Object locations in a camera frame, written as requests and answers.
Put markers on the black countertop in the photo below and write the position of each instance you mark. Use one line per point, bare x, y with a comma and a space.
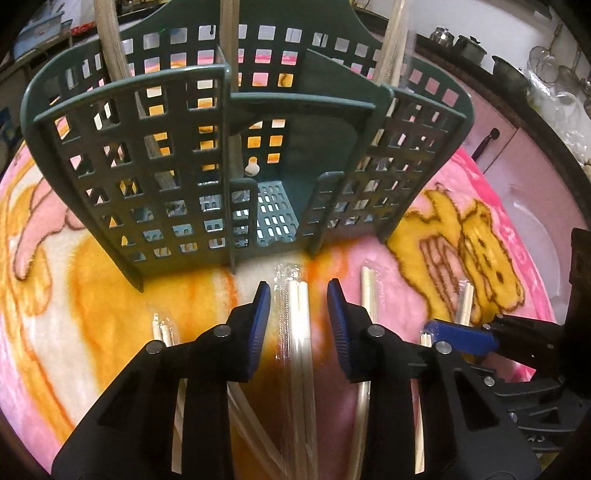
535, 115

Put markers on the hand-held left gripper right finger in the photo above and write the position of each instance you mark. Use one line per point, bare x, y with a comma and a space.
339, 327

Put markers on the pink kitchen cabinets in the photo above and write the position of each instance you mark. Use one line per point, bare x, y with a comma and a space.
512, 161

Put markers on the small metal kettle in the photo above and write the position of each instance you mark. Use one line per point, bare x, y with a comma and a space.
441, 36

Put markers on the green plastic utensil holder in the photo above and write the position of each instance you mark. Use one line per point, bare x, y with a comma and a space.
184, 152

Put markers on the clear plastic bags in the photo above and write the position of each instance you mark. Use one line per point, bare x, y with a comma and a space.
561, 110

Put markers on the stainless steel pot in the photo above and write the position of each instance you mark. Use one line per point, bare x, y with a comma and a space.
510, 71

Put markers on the pink printed blanket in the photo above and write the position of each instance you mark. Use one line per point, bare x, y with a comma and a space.
69, 277

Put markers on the wooden chopstick pair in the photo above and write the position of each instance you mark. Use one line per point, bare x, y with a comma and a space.
111, 41
228, 27
395, 41
298, 323

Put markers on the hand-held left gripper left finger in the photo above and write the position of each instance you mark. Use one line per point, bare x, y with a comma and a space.
258, 327

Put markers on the pile of chopsticks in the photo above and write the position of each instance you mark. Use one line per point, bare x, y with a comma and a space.
369, 286

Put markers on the blue dish bin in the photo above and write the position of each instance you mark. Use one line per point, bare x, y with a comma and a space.
44, 27

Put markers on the tall metal kettle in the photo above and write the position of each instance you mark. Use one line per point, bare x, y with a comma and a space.
471, 47

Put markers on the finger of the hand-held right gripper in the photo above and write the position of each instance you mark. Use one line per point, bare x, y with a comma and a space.
531, 394
461, 337

